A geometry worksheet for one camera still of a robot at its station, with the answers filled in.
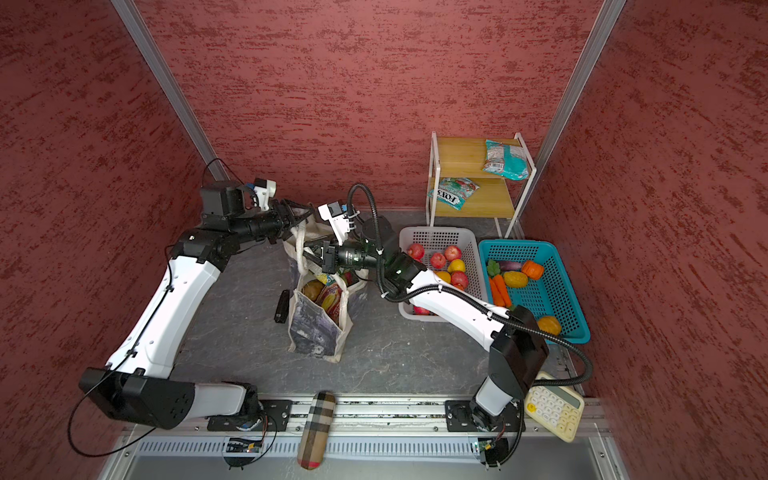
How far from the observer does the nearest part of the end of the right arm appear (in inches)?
22.8

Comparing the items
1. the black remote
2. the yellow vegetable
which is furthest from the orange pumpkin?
the black remote

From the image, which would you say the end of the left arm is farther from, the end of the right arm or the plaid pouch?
the plaid pouch

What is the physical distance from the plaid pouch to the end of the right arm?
0.39 m

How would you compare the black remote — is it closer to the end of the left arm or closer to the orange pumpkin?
the end of the left arm

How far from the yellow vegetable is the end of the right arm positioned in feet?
1.97

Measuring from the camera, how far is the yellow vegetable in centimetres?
99

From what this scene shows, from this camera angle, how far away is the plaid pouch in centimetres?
68

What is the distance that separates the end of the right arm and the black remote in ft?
1.26
